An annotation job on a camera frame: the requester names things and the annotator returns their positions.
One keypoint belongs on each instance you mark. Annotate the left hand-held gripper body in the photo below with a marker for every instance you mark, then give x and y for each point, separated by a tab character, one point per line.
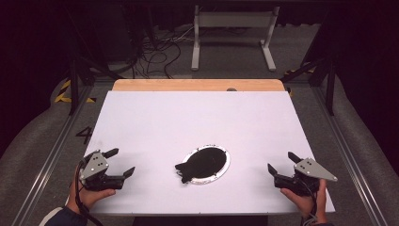
94	168

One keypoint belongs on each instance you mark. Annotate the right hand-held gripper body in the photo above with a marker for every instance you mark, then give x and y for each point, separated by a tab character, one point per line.
313	171

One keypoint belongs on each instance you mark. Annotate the white round plate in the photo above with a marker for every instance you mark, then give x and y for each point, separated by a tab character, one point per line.
226	166

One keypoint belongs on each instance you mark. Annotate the black fish-shaped object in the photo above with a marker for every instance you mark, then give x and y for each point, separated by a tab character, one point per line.
204	163

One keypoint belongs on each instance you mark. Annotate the person's left hand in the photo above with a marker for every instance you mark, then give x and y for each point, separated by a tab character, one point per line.
87	197

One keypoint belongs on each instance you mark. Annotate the person's right hand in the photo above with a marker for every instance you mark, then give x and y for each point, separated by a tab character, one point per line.
309	204

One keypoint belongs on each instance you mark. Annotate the yellow and black floor tape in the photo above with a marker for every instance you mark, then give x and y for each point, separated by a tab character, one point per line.
66	94

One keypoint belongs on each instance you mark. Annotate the black metal stand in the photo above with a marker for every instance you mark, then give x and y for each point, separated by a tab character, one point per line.
73	88
330	84

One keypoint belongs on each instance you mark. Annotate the white metal stand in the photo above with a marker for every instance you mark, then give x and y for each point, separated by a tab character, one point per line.
233	19

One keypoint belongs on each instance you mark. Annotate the aluminium floor rail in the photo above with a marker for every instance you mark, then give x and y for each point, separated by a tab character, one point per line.
348	150
53	157

